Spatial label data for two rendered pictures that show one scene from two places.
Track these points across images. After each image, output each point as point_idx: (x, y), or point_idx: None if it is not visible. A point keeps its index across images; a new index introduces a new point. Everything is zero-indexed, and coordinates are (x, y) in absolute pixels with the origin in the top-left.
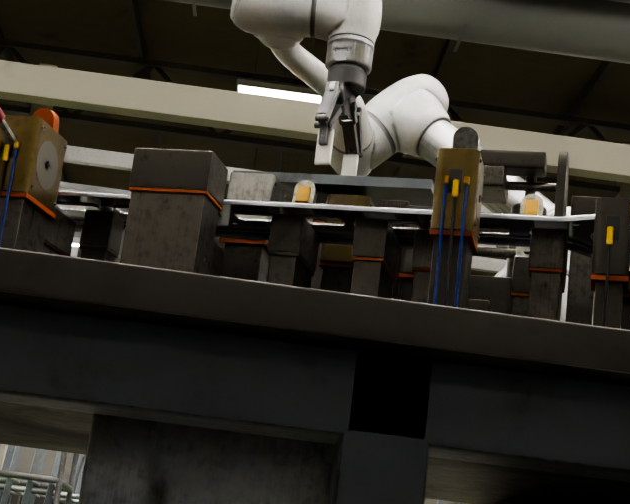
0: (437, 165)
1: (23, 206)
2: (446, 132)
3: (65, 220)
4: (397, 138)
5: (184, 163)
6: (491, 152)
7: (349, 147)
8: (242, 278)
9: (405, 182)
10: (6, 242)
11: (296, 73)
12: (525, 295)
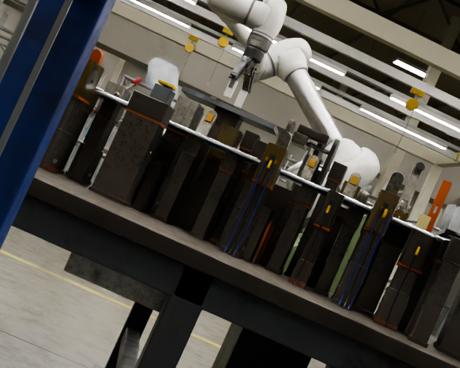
0: (266, 150)
1: (75, 101)
2: (302, 77)
3: (93, 96)
4: (277, 70)
5: (154, 106)
6: (304, 127)
7: (244, 86)
8: (169, 148)
9: (262, 121)
10: (63, 115)
11: (233, 33)
12: (293, 204)
